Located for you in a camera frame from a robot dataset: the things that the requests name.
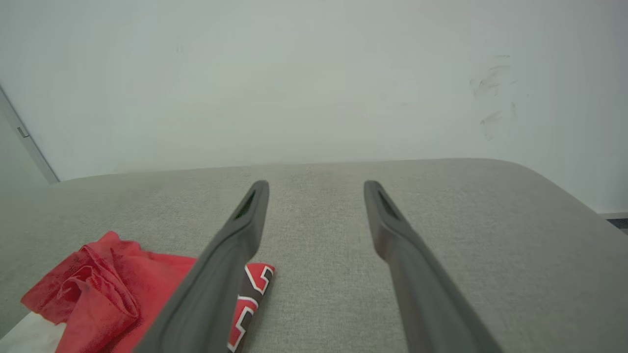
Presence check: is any grey door frame strip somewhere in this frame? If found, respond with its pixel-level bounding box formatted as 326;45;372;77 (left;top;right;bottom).
0;86;60;185

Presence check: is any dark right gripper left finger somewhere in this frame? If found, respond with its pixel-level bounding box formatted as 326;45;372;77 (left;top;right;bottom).
133;180;270;353

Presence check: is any grey fabric sofa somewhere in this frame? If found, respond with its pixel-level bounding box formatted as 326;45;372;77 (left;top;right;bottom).
0;158;628;353

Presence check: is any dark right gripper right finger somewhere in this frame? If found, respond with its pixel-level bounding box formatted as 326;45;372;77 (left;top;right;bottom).
364;180;504;353

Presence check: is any red and white jersey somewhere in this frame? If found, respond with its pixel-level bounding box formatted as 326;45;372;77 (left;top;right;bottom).
0;231;275;353

